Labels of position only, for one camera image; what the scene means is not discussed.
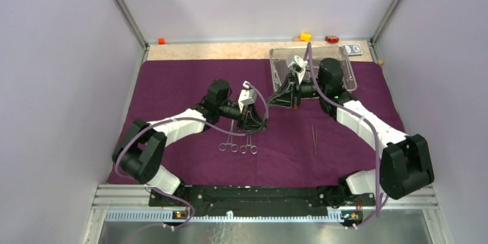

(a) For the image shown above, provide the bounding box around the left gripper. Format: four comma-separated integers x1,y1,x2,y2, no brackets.
218,100,266,132

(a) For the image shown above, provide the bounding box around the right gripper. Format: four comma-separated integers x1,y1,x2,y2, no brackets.
266,71,327,110

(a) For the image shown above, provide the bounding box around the steel hemostat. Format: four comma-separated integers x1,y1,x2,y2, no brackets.
239,135,258,155

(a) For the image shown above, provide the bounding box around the steel forceps clamp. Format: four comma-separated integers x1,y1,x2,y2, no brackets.
219,120,239,153

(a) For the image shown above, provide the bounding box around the metal mesh instrument tray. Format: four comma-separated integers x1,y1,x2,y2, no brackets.
269,45,357,92

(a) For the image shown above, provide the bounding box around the purple cloth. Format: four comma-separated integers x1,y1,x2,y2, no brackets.
106,59,406,189

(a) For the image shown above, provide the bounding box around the steel needle holder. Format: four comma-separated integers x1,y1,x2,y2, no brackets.
311,124,318,155

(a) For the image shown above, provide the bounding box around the blue playing card deck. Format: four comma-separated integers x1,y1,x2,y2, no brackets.
342,44,363,56

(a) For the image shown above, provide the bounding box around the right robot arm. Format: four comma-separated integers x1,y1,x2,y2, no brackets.
268,55,434,205

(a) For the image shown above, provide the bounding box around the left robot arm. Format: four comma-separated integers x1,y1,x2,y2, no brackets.
112,79,269,206

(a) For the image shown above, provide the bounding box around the yellow small block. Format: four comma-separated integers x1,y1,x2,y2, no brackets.
299,33,312,42

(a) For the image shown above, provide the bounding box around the red small block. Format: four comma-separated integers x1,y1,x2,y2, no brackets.
325,35,340,43

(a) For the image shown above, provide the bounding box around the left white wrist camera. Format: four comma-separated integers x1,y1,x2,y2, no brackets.
238,81,257,113

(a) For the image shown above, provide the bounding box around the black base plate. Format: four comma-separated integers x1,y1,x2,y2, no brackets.
148,185,375,217

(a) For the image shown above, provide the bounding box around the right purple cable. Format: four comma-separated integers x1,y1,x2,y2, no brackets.
303,41,390,230

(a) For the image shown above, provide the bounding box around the purple cable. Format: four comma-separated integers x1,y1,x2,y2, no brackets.
303,41,390,230
114,81,270,231

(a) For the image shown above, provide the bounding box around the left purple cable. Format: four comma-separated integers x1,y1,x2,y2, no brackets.
114,81,270,231

